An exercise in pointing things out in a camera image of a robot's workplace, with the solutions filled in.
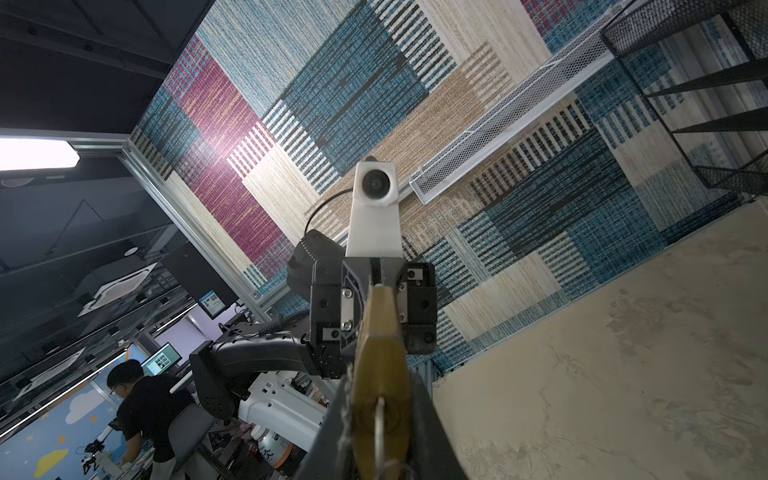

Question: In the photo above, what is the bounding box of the computer monitor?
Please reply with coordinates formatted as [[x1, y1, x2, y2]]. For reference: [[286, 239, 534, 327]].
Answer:
[[142, 342, 181, 376]]

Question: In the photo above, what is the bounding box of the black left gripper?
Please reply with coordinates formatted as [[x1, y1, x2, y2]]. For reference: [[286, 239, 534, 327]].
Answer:
[[308, 257, 437, 379]]

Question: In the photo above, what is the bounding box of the black wire shelf rack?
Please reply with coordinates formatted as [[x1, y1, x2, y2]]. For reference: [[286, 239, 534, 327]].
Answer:
[[600, 1, 767, 196]]

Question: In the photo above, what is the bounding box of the brass padlock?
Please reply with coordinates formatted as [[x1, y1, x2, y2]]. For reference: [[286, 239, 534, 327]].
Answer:
[[351, 285, 411, 479]]

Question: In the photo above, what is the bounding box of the person in black shirt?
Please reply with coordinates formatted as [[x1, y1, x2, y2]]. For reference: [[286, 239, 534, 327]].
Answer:
[[107, 359, 194, 479]]

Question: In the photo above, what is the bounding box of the ceiling light panel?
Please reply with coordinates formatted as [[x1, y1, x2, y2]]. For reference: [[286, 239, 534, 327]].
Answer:
[[0, 137, 80, 172]]

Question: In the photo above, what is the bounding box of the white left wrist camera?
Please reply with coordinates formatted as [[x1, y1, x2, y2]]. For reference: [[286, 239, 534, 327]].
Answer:
[[346, 156, 403, 258]]

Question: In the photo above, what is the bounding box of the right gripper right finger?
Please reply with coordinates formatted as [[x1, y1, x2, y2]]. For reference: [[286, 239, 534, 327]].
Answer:
[[407, 371, 468, 480]]

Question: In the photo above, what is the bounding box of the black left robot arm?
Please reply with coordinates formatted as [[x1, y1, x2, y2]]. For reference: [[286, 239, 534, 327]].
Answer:
[[190, 230, 438, 451]]

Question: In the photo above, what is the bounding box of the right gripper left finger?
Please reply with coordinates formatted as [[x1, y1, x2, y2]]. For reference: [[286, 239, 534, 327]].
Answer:
[[293, 375, 358, 480]]

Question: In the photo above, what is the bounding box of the white mesh wall basket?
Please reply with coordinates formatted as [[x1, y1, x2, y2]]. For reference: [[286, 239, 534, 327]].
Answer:
[[398, 1, 629, 204]]

